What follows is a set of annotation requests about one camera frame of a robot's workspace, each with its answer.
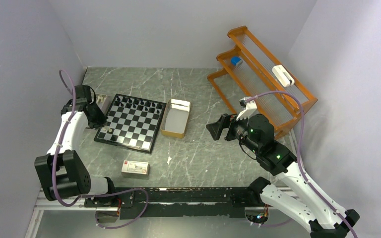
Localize purple cable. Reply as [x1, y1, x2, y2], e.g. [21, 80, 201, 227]
[245, 91, 359, 238]
[51, 69, 150, 230]

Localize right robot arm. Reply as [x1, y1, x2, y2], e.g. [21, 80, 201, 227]
[206, 114, 360, 238]

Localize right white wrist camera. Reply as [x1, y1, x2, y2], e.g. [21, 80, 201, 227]
[236, 97, 257, 120]

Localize blue small block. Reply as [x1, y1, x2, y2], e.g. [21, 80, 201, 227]
[230, 56, 243, 66]

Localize small printed card box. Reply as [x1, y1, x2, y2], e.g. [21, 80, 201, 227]
[122, 160, 150, 176]

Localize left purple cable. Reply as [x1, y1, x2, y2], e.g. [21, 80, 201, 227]
[51, 69, 150, 230]

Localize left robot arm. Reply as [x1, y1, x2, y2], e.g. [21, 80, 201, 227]
[34, 85, 118, 206]

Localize black white chess board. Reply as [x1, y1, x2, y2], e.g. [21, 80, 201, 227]
[94, 94, 167, 154]

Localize white plastic device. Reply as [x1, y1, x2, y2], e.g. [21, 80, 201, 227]
[272, 64, 295, 87]

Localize orange wooden rack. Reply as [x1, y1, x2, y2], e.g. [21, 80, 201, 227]
[207, 26, 317, 139]

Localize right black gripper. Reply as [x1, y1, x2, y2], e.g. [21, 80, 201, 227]
[205, 110, 260, 154]

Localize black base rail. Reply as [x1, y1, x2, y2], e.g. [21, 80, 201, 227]
[84, 187, 265, 220]

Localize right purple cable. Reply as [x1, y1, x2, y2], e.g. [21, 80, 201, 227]
[245, 91, 359, 238]

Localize silver metal tin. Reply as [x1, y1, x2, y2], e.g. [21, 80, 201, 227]
[96, 94, 113, 114]

